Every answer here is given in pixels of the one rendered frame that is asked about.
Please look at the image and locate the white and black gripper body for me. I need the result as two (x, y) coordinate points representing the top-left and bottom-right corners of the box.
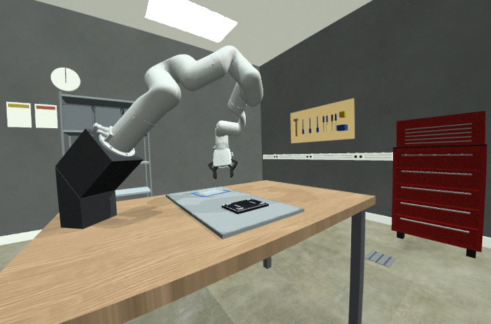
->
(213, 147), (232, 168)

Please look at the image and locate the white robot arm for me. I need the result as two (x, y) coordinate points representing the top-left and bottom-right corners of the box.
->
(93, 46), (263, 158)

